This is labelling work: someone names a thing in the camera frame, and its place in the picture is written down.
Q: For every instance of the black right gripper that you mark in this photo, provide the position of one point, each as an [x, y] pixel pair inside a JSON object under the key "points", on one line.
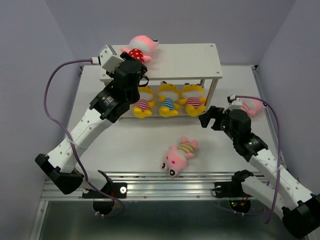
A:
{"points": [[213, 112]]}

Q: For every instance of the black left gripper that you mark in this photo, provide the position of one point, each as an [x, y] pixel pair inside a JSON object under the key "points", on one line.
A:
{"points": [[126, 56]]}

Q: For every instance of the pink frog toy polka dots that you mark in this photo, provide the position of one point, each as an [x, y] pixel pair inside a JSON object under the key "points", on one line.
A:
{"points": [[141, 48]]}

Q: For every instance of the yellow frog toy red stripes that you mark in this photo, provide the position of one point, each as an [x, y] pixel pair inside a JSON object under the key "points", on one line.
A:
{"points": [[193, 98]]}

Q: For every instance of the yellow frog toy blue stripes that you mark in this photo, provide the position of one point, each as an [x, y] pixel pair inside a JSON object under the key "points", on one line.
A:
{"points": [[169, 96]]}

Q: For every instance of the yellow frog toy pink stripes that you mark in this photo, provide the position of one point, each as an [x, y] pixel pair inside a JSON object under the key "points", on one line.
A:
{"points": [[142, 108]]}

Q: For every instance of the pink frog toy orange stripes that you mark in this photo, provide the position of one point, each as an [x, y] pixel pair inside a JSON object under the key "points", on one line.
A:
{"points": [[176, 159]]}

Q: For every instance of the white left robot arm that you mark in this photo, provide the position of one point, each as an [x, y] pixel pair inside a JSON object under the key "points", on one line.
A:
{"points": [[62, 164]]}

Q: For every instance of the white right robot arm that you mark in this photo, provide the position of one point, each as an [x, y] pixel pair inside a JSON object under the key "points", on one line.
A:
{"points": [[295, 205]]}

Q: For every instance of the white two-tier shelf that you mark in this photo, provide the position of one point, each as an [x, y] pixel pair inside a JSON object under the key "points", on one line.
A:
{"points": [[177, 64]]}

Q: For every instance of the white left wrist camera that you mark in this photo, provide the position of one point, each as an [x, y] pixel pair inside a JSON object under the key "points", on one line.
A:
{"points": [[107, 59]]}

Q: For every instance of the aluminium front rail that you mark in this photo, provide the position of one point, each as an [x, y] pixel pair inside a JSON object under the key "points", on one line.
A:
{"points": [[158, 186]]}

